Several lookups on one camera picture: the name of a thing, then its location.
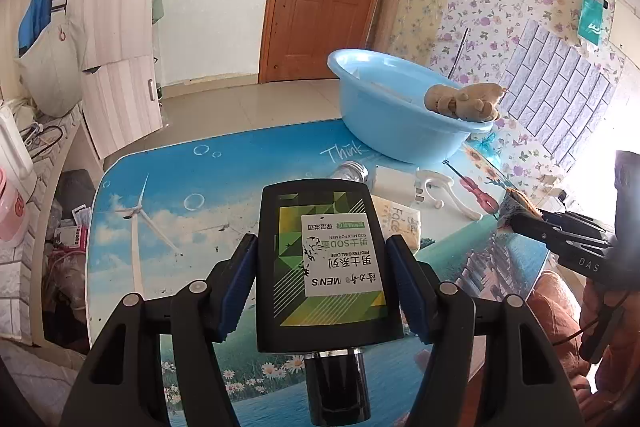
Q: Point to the beige plush bear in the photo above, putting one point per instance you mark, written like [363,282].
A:
[465,103]

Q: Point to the pink and white container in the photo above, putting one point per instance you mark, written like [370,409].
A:
[11,207]

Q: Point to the orange fleece clothing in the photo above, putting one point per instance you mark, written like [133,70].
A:
[552,302]

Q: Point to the grey cloth bag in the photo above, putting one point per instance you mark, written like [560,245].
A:
[50,69]

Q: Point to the small printed snack wrapper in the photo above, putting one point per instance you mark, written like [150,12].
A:
[520,204]

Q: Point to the black rectangular lotion bottle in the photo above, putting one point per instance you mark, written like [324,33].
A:
[320,257]

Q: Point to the white brick wall panel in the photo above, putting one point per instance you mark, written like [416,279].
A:
[565,97]

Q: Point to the light blue plastic basin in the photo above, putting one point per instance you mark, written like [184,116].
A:
[390,117]

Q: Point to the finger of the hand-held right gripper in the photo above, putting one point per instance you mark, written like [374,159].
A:
[575,223]
[560,243]

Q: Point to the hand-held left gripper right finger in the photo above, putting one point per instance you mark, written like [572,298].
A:
[407,292]

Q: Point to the printed landscape desktop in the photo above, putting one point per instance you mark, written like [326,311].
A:
[175,217]

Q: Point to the beige facial product packet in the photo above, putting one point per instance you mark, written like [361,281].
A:
[402,222]

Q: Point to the blue plastic bag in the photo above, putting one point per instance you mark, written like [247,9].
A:
[484,144]

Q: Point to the teal paper bag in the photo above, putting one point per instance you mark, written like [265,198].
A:
[595,23]

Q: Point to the white plastic hook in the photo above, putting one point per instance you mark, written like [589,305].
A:
[445,193]

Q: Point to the clear bottle with silver cap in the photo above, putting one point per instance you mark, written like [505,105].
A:
[351,172]

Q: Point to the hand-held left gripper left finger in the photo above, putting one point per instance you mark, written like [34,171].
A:
[239,292]

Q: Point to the white wardrobe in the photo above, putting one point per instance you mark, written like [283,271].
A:
[115,32]

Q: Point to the small white and red box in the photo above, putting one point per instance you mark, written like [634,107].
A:
[75,235]

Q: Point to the white power adapter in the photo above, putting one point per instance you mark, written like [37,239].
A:
[395,183]

